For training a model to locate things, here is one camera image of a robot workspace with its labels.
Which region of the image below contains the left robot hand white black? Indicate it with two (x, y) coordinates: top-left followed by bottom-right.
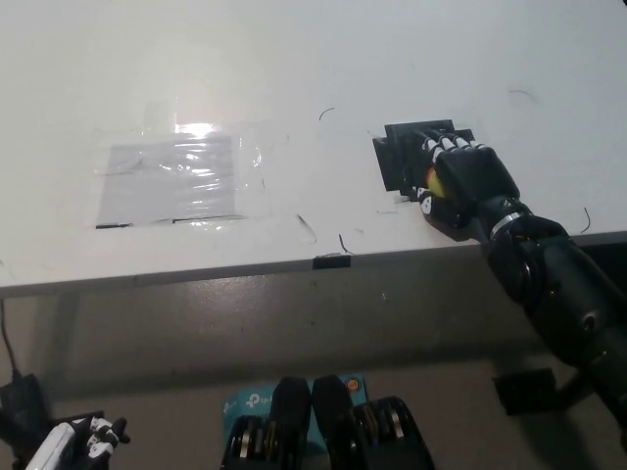
(24, 414), (131, 470)

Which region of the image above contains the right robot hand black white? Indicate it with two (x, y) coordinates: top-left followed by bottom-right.
(413, 129), (521, 242)

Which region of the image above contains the orange yellow tennis ball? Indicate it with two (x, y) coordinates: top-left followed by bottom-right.
(424, 167), (445, 200)

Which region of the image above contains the black power adapter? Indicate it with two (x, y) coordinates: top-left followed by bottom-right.
(0, 374), (50, 442)

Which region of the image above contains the black tape patch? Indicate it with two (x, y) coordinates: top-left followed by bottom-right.
(371, 118), (476, 197)

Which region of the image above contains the short black tape strip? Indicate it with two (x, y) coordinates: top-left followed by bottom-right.
(312, 255), (352, 270)

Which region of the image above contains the teal router box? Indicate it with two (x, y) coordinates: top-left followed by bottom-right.
(222, 374), (366, 445)

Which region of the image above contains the grey sheet under clear tape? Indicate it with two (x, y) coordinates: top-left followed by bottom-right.
(95, 135), (246, 229)

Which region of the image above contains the black power cable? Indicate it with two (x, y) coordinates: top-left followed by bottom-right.
(0, 299), (21, 381)

